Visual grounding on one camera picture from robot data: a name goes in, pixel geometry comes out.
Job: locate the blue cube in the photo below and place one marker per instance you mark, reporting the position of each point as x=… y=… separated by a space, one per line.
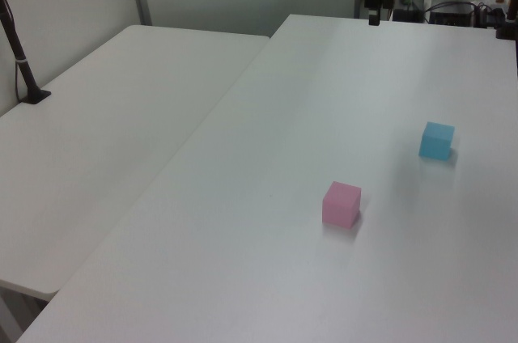
x=435 y=142

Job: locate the pink cube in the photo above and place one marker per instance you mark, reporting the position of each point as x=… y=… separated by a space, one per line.
x=340 y=207

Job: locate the small black box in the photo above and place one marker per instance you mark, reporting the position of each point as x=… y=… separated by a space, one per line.
x=406 y=15

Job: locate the black clamp stand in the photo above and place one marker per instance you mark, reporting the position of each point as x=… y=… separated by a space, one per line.
x=508 y=29

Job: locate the black camera stand pole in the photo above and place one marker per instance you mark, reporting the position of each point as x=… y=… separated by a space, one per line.
x=18 y=49

